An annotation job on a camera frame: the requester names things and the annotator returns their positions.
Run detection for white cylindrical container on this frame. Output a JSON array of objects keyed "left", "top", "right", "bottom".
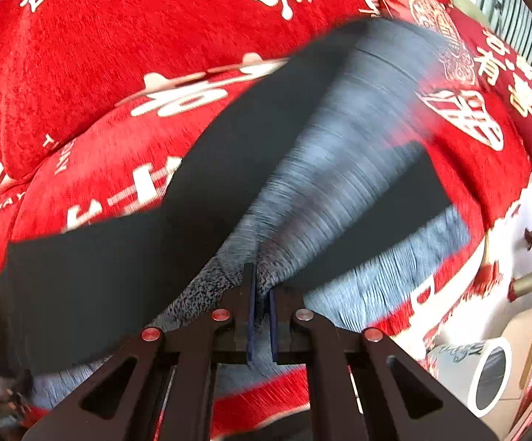
[{"left": 427, "top": 337, "right": 512, "bottom": 418}]

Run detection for red embroidered cushion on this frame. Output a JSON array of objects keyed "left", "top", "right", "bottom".
[{"left": 378, "top": 0, "right": 476, "bottom": 89}]

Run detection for red printed sofa cover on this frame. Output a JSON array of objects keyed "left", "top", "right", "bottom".
[{"left": 0, "top": 0, "right": 532, "bottom": 440}]

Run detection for black grey patterned pants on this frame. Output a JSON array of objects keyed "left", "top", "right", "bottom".
[{"left": 0, "top": 19, "right": 470, "bottom": 406}]

